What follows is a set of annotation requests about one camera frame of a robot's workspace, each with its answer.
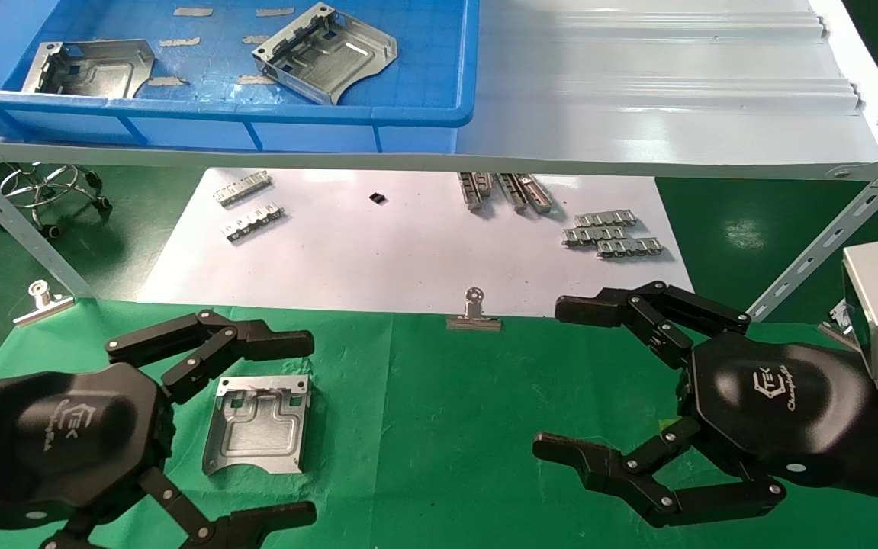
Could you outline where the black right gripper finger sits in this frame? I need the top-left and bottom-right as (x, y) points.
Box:
(555, 281), (751, 371)
(532, 416), (786, 528)

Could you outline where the silver metal clip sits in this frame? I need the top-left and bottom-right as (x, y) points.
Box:
(820, 301), (860, 353)

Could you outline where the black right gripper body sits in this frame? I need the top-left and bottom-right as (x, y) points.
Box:
(679, 332), (870, 489)

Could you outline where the chrome stool base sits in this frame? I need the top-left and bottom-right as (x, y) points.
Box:
(0, 162), (113, 239)

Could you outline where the blue plastic bin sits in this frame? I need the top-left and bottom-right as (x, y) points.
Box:
(0, 0), (481, 153)

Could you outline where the silver binder clip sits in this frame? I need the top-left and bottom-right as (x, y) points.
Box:
(446, 287), (503, 332)
(14, 280), (77, 329)

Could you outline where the small notched metal strip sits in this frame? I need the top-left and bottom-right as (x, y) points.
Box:
(214, 172), (274, 208)
(223, 203), (287, 243)
(574, 212), (639, 230)
(597, 238), (665, 260)
(563, 226), (635, 249)

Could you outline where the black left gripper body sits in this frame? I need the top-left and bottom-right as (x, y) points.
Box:
(0, 362), (176, 531)

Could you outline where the green cloth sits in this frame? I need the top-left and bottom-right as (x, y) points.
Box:
(0, 297), (878, 549)

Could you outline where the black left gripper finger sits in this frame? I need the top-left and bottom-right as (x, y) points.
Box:
(107, 309), (315, 405)
(40, 467), (317, 549)

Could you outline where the grey slotted angle bar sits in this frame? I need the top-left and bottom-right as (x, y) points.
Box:
(0, 145), (96, 300)
(740, 133), (878, 325)

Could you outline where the white paper sheet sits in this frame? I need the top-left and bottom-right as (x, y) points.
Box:
(137, 169), (700, 319)

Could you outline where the silver sheet metal bracket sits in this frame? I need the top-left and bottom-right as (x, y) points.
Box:
(23, 40), (156, 100)
(202, 374), (311, 476)
(252, 3), (400, 106)

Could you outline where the white metal shelf panel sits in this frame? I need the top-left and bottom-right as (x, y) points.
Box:
(0, 0), (878, 182)

